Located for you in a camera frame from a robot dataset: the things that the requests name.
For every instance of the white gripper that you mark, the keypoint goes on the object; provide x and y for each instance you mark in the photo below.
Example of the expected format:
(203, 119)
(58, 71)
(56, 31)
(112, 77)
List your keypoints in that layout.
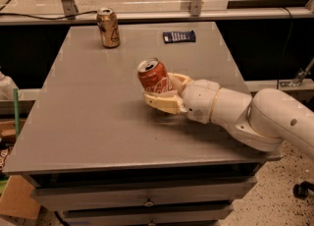
(200, 99)

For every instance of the red coke can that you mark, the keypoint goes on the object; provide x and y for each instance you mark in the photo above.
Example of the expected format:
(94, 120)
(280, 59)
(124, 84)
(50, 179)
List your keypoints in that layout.
(153, 76)

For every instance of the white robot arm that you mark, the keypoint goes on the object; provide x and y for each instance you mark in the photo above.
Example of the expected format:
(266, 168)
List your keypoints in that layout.
(262, 121)

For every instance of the gold soda can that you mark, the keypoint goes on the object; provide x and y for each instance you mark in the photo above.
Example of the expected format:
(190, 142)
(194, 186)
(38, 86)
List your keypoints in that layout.
(108, 26)

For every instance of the dark blue snack packet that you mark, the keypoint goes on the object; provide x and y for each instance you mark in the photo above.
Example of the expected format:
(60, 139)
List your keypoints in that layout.
(179, 36)

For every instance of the grey drawer cabinet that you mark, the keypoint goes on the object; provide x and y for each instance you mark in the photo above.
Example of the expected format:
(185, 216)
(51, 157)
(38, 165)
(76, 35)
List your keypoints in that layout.
(95, 151)

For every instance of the upper drawer knob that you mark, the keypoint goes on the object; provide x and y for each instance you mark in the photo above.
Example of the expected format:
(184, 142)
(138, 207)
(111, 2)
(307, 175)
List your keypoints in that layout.
(149, 202)

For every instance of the drawer knob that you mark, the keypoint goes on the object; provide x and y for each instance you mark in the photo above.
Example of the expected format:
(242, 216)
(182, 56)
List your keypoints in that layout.
(151, 223)
(149, 202)

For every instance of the lower drawer knob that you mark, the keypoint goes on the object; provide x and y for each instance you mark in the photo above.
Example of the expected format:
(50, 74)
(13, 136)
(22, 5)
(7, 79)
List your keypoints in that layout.
(151, 223)

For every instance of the green stick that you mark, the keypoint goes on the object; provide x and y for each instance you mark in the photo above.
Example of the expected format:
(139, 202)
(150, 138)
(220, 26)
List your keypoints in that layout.
(16, 112)

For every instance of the black caster wheel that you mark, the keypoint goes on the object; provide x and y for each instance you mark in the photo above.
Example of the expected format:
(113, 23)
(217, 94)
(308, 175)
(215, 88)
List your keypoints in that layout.
(301, 190)

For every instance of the white plastic jug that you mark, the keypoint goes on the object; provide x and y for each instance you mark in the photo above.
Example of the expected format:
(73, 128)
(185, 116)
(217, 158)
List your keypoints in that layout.
(7, 86)

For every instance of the cardboard box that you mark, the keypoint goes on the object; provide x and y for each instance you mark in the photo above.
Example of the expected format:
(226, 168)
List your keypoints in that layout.
(16, 199)

